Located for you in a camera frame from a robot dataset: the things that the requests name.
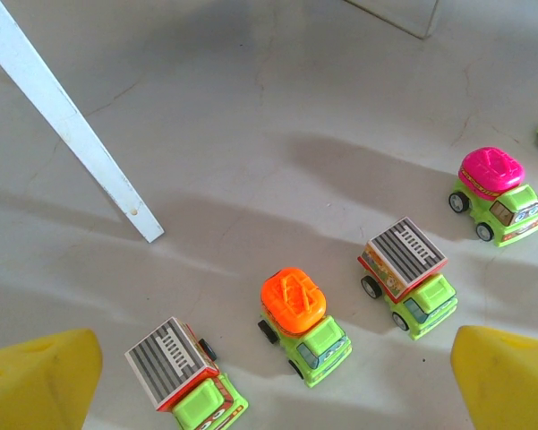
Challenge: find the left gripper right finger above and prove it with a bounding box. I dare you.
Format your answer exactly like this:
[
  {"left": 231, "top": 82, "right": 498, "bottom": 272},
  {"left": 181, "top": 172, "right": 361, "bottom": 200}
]
[{"left": 450, "top": 325, "right": 538, "bottom": 430}]

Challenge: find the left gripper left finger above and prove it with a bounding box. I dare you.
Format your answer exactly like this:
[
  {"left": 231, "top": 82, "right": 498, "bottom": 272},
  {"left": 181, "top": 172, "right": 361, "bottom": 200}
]
[{"left": 0, "top": 329, "right": 103, "bottom": 430}]

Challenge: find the green truck with pink mixer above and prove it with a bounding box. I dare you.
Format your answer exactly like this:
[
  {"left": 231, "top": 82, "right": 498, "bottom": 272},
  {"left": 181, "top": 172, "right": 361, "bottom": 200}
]
[{"left": 448, "top": 146, "right": 538, "bottom": 248}]

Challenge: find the green truck with striped box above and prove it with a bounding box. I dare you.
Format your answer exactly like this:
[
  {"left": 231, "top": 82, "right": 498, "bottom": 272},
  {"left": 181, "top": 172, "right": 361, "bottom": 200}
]
[
  {"left": 124, "top": 316, "right": 250, "bottom": 430},
  {"left": 356, "top": 217, "right": 459, "bottom": 341}
]

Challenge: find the wooden shelf with white frame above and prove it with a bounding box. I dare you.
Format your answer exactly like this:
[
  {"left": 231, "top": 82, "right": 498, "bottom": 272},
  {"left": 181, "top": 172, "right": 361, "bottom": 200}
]
[{"left": 0, "top": 0, "right": 440, "bottom": 245}]

